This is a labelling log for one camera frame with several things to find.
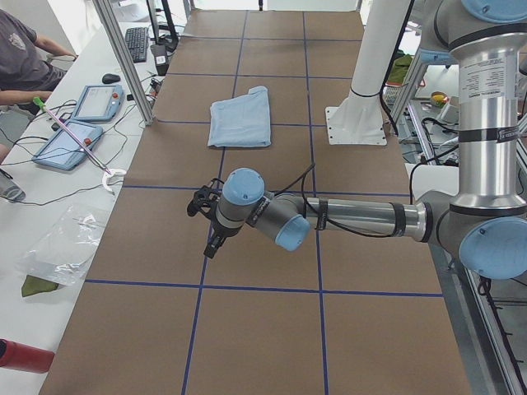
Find seated person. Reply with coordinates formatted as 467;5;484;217
0;10;79;165

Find black keyboard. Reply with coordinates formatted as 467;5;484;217
124;27;149;63

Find upper teach pendant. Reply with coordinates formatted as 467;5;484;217
71;84;124;123

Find clear plastic bag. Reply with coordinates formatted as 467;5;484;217
16;204;110;286

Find pink rod with white hook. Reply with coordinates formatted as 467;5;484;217
33;96;126;195

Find lower teach pendant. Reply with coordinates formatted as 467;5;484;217
31;120;103;171

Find white pedestal column with base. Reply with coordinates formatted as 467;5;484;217
325;0;413;146

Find red water bottle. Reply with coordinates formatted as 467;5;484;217
1;339;55;374

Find aluminium side frame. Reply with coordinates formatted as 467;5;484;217
386;49;527;395

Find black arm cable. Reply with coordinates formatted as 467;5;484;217
267;163;407;239

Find aluminium frame post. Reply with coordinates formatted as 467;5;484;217
93;0;154;126

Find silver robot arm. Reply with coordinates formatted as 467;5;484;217
188;1;526;279

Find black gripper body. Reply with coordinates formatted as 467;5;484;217
212;220;241;243

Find teach pendant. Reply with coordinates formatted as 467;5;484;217
31;120;103;171
71;84;124;123

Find green cloth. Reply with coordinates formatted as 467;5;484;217
21;275;58;298

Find light blue button shirt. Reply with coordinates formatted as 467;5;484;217
208;86;271;148

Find black computer mouse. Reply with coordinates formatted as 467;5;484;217
101;73;121;85

